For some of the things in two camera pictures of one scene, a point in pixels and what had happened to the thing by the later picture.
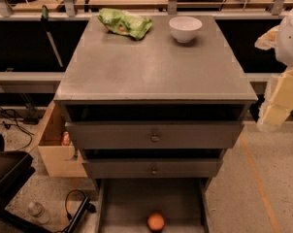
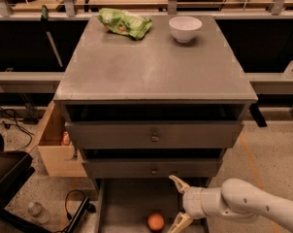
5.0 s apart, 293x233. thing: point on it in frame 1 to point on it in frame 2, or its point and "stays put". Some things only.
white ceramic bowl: [184, 28] stays put
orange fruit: [155, 221] stays put
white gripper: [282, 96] to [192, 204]
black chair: [9, 171] stays put
